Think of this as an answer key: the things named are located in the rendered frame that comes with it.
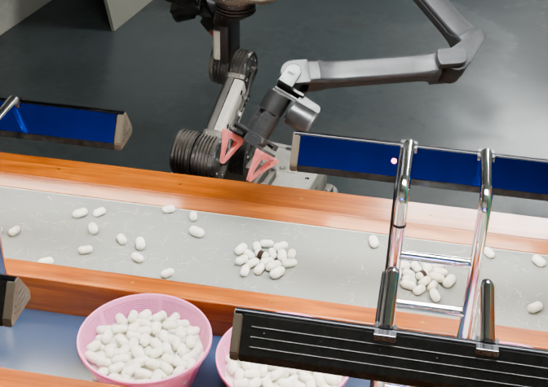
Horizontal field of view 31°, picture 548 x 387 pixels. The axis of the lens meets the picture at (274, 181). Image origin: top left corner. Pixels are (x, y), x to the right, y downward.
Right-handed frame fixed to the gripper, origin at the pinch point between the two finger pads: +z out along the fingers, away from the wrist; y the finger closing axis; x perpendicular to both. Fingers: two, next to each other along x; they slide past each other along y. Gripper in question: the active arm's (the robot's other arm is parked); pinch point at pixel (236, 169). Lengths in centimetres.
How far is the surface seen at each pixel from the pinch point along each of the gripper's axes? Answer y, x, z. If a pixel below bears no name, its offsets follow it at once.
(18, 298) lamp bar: -30, 63, 31
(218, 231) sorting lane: 2.1, -8.0, 15.5
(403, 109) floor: 107, -199, -46
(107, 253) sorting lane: 11.0, 11.1, 31.3
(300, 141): -23.3, 14.0, -12.8
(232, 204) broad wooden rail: 6.9, -12.9, 8.9
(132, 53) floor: 229, -151, -6
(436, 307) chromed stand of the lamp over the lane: -57, -8, 2
